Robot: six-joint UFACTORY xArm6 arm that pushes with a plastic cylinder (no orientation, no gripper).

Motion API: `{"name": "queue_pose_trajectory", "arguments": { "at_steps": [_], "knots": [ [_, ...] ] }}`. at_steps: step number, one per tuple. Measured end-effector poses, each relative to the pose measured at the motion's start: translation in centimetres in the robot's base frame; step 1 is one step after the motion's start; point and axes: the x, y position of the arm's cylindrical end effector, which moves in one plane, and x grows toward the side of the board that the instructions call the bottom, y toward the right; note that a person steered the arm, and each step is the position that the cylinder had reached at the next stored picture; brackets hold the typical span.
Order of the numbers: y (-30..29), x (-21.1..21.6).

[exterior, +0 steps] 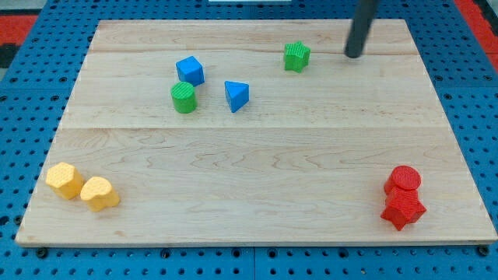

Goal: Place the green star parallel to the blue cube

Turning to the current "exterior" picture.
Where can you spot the green star block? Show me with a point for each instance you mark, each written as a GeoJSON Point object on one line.
{"type": "Point", "coordinates": [296, 56]}

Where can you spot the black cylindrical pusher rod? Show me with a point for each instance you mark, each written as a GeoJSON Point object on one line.
{"type": "Point", "coordinates": [361, 22]}

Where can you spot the light wooden board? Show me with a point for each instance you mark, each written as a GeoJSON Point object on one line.
{"type": "Point", "coordinates": [302, 164]}

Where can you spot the yellow hexagon block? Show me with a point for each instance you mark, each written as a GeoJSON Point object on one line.
{"type": "Point", "coordinates": [64, 180]}

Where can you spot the blue triangular prism block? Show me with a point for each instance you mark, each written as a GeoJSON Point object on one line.
{"type": "Point", "coordinates": [237, 95]}

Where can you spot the red cylinder block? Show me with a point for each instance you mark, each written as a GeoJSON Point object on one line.
{"type": "Point", "coordinates": [404, 177]}

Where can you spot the green cylinder block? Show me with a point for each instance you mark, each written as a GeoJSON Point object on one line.
{"type": "Point", "coordinates": [183, 97]}

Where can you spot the yellow heart block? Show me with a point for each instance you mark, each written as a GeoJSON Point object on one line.
{"type": "Point", "coordinates": [98, 194]}

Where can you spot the red star block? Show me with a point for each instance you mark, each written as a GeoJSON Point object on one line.
{"type": "Point", "coordinates": [402, 208]}

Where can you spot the blue cube block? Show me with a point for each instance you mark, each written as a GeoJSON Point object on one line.
{"type": "Point", "coordinates": [190, 70]}

